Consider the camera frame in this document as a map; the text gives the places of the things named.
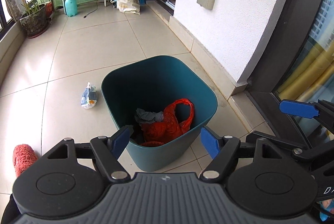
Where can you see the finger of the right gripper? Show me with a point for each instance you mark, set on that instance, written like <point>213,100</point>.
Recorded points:
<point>318,160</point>
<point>321,111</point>

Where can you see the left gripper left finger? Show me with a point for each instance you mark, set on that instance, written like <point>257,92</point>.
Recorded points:
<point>107,151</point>

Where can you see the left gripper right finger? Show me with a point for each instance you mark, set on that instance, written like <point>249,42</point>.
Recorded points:
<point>223,151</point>

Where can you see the grey paper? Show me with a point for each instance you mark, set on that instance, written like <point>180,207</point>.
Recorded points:
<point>146,117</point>

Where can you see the red plastic bag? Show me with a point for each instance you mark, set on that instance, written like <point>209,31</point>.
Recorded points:
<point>162,132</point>

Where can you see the teal plastic trash bin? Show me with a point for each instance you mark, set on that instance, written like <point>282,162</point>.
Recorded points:
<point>152,84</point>

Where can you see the yellow curtain behind glass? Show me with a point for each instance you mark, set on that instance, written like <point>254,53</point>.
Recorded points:
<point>310,71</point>

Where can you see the blue white crumpled wrapper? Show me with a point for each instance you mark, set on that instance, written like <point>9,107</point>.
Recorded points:
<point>89,97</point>

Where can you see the red fuzzy slipper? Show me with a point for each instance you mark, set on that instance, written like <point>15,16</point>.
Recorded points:
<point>23,157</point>

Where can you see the white tote bag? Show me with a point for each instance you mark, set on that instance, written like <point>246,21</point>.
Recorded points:
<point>127,6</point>

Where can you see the potted plant in pot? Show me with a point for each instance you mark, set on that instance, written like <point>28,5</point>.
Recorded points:
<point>34,20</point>

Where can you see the teal spray bottle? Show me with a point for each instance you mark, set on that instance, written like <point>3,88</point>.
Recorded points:
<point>71,8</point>

